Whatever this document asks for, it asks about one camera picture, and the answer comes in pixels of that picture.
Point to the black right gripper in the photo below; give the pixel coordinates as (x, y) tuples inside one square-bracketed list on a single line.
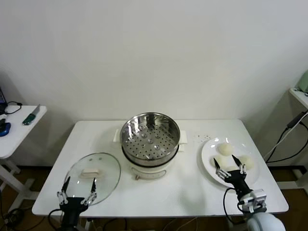
[(237, 179)]

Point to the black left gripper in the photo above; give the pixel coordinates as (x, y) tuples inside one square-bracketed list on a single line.
[(71, 203)]

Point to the white steamed baozi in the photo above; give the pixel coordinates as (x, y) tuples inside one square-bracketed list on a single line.
[(248, 162), (226, 149), (231, 168), (225, 162)]

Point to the round glass pot lid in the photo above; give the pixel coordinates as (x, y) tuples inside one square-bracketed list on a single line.
[(107, 163)]

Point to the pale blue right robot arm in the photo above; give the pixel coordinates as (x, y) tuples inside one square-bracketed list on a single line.
[(263, 222)]

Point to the perforated steel steamer basket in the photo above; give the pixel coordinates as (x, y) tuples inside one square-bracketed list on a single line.
[(169, 125)]

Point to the round white plate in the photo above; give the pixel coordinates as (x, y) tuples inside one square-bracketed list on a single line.
[(209, 154)]

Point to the white electric cooker base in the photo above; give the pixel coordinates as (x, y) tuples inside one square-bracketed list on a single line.
[(149, 172)]

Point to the white side table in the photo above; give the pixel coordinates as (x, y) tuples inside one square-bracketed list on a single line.
[(14, 139)]

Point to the blue computer mouse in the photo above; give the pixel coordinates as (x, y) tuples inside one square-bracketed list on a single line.
[(4, 130)]

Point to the white shelf table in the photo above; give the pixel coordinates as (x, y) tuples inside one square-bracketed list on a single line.
[(299, 96)]

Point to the small black device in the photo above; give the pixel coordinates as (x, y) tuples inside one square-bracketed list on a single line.
[(2, 121)]

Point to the pale green appliance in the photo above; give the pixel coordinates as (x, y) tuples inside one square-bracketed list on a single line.
[(303, 81)]

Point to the dark laptop edge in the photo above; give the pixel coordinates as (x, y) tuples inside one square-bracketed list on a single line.
[(1, 96)]

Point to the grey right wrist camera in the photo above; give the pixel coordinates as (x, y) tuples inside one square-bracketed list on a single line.
[(256, 197)]

